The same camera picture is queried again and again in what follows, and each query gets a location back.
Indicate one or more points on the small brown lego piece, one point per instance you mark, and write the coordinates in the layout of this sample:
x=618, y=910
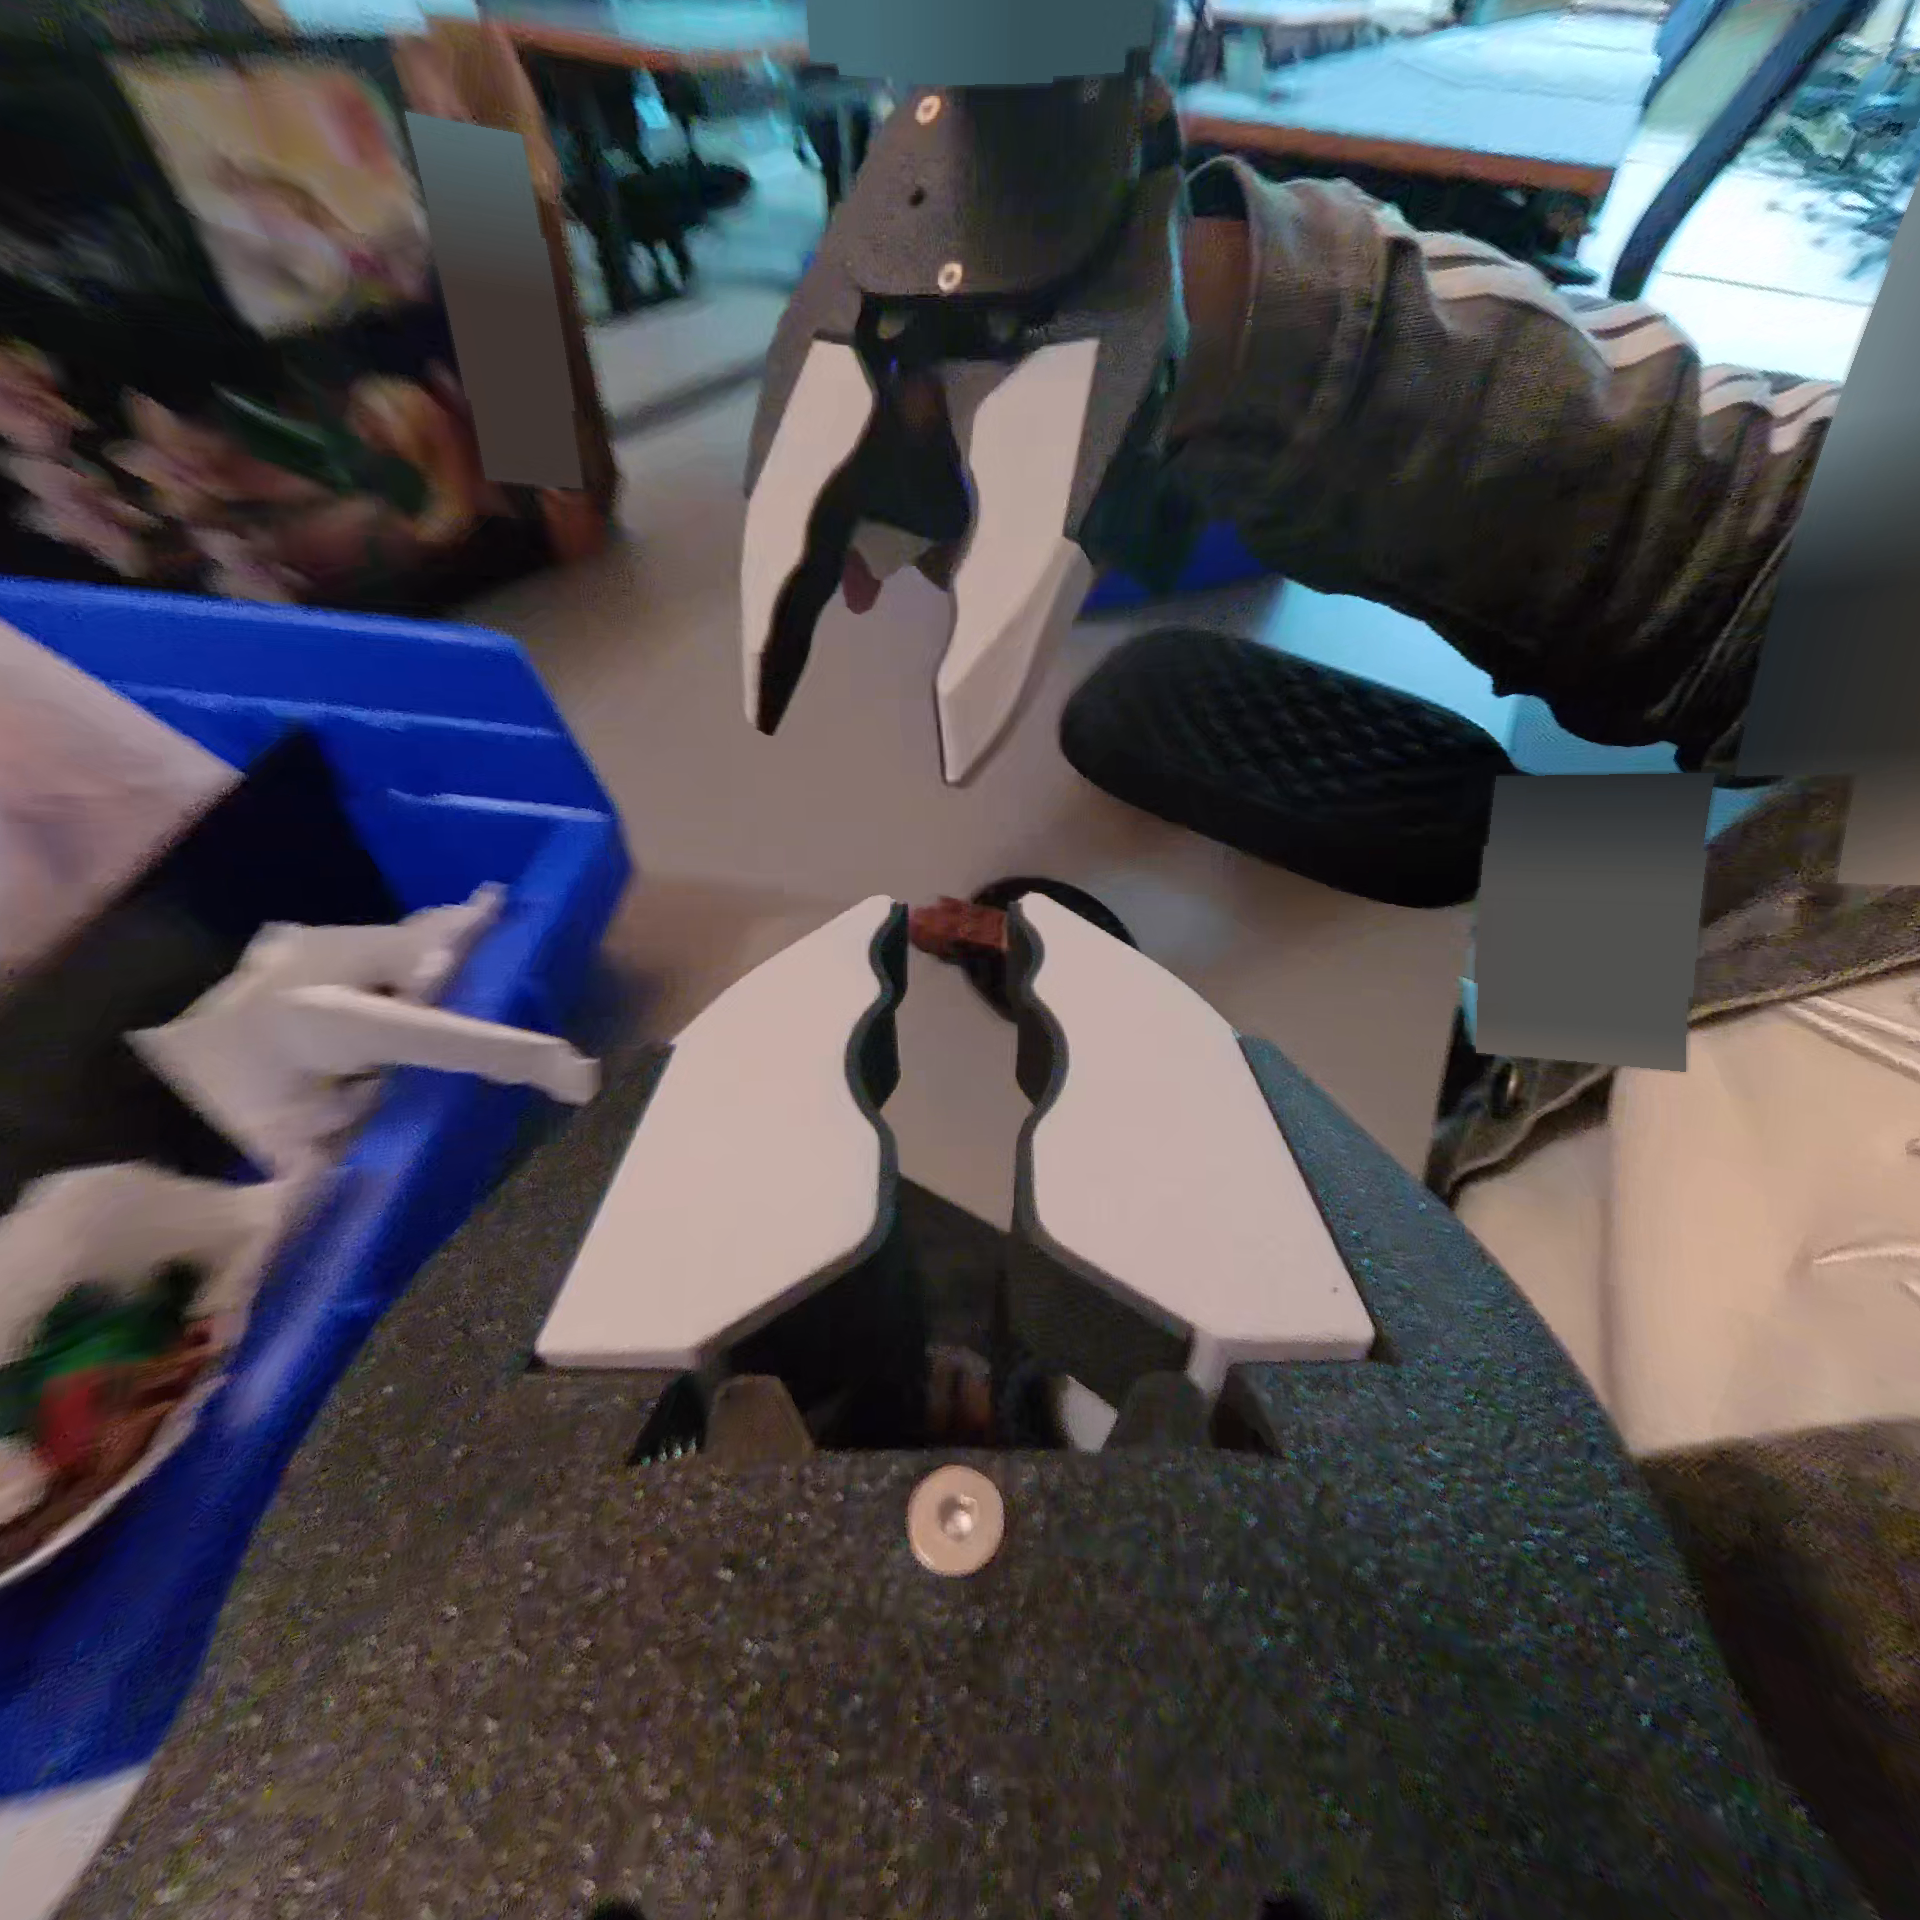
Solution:
x=961, y=927

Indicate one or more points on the person's right hand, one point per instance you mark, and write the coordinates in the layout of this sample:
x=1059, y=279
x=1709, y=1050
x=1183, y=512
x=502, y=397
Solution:
x=860, y=583

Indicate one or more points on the black mesh cushion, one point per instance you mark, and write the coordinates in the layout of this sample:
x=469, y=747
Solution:
x=1290, y=764

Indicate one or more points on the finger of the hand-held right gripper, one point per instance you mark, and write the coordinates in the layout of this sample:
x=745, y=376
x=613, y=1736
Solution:
x=1028, y=525
x=789, y=464

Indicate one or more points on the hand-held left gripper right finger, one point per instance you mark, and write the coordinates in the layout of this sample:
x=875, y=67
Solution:
x=1185, y=1184

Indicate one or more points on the blue plastic bin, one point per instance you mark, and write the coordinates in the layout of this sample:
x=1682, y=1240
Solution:
x=1200, y=570
x=375, y=705

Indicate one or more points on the black booklet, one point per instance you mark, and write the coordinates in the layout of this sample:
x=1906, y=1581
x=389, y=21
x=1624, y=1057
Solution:
x=270, y=840

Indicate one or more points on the black orchid lego box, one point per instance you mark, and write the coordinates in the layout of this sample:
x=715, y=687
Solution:
x=225, y=374

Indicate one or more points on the person's beige shirt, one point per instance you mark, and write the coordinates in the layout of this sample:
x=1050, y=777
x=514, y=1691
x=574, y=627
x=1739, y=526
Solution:
x=1725, y=1245

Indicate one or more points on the green lego plant pieces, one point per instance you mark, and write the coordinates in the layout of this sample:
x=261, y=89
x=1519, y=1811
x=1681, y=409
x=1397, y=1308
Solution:
x=104, y=1351

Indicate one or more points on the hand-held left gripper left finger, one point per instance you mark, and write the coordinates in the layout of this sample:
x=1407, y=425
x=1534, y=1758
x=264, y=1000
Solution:
x=720, y=1171

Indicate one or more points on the round black lego assembly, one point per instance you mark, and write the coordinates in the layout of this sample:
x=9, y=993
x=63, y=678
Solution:
x=1073, y=901

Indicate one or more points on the wooden table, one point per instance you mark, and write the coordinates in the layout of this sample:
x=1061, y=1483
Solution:
x=1424, y=120

